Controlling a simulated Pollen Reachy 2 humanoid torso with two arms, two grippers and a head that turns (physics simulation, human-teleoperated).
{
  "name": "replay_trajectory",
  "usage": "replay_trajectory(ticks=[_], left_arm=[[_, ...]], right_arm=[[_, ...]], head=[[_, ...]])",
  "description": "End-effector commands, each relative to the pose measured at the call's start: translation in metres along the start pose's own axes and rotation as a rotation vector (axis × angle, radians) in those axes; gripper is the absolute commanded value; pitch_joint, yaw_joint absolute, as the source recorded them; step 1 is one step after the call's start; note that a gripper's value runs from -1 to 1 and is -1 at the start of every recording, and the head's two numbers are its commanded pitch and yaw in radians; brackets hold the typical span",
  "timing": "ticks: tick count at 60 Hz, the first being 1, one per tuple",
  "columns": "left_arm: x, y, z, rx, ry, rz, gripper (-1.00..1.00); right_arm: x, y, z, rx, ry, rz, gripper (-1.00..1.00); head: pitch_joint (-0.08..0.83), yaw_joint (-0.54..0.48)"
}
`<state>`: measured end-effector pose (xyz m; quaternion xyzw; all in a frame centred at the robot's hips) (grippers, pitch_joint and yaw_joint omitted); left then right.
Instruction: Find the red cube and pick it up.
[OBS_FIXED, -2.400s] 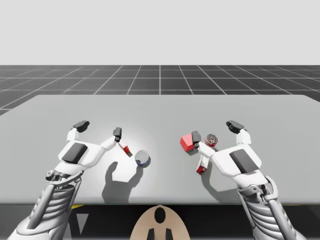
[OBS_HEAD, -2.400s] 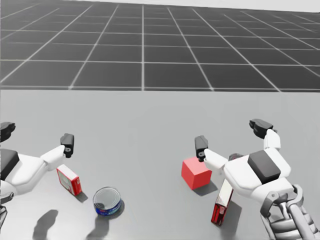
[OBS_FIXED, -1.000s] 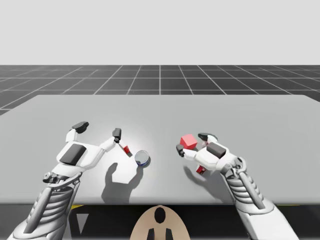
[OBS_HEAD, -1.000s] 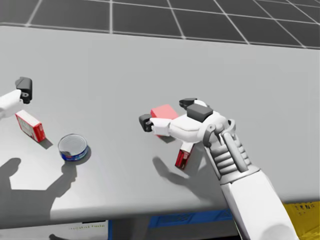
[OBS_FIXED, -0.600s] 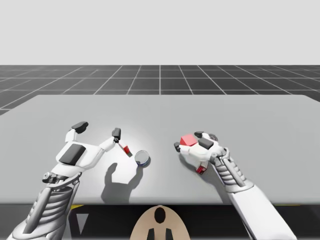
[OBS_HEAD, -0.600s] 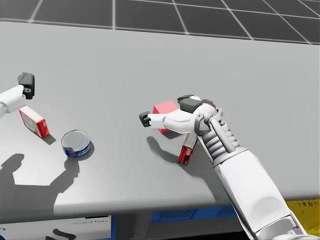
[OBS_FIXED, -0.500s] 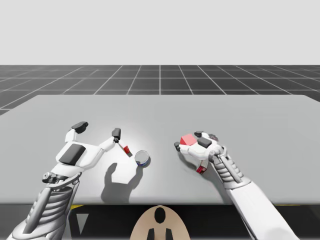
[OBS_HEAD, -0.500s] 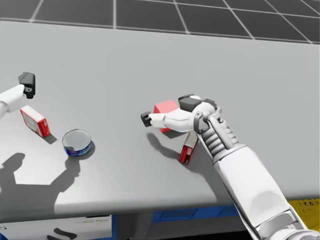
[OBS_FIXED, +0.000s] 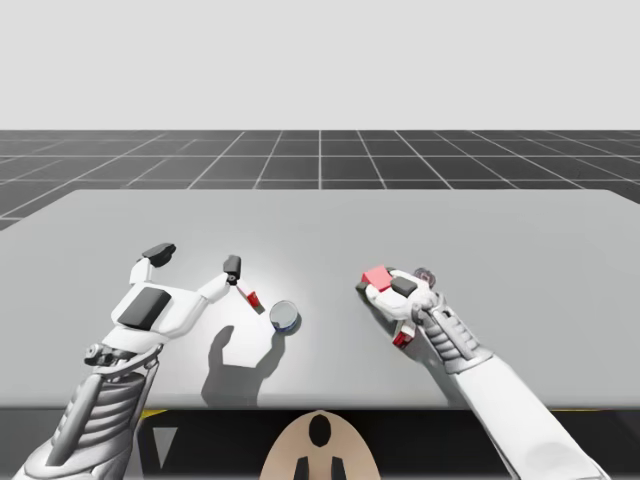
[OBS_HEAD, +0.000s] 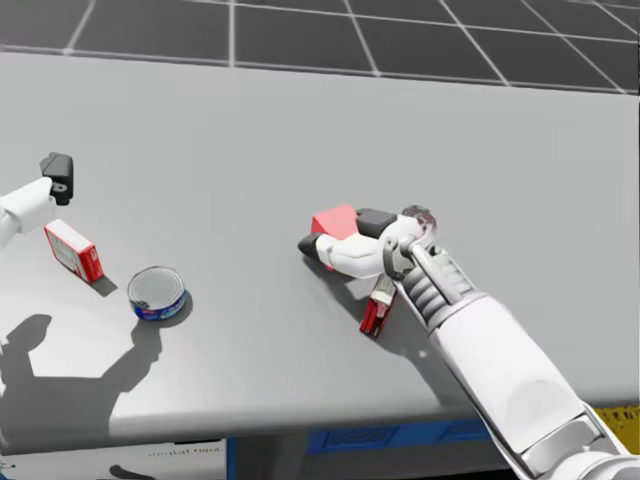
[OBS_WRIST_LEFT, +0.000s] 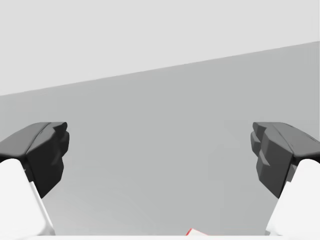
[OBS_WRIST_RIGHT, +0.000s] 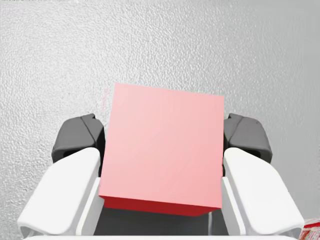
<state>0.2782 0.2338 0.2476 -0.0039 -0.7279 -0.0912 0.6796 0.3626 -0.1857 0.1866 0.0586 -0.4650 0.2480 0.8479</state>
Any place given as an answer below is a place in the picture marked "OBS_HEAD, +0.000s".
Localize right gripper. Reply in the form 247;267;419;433
297;203;442;282

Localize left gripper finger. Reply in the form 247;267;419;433
0;152;75;250

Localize pink cube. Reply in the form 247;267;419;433
310;203;360;274

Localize red and white carton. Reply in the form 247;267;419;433
43;218;105;286

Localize blue flat can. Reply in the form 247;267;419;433
126;265;188;323

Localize blue box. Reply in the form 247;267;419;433
226;417;506;480

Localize white box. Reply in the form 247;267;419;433
0;437;227;480

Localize yellow box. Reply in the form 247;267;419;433
591;405;640;457

